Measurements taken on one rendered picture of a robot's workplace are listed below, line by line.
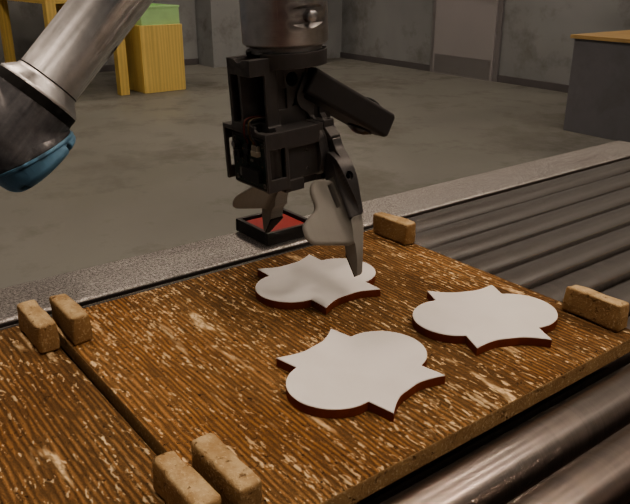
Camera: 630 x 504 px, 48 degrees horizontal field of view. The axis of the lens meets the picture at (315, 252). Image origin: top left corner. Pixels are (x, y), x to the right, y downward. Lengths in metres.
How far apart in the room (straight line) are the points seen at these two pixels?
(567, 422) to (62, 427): 0.37
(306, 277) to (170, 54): 7.47
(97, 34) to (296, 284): 0.47
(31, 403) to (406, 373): 0.28
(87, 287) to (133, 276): 0.05
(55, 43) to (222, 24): 9.16
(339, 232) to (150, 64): 7.46
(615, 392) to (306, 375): 0.25
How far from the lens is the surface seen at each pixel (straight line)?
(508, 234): 0.96
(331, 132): 0.65
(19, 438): 0.55
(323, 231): 0.63
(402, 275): 0.76
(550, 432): 0.57
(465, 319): 0.66
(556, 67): 8.47
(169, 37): 8.14
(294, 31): 0.61
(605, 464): 0.55
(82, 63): 1.02
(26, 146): 1.00
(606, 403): 0.62
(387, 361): 0.58
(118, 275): 0.84
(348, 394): 0.54
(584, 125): 6.23
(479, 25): 9.11
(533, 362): 0.62
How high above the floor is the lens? 1.24
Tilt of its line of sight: 22 degrees down
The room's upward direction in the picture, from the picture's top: straight up
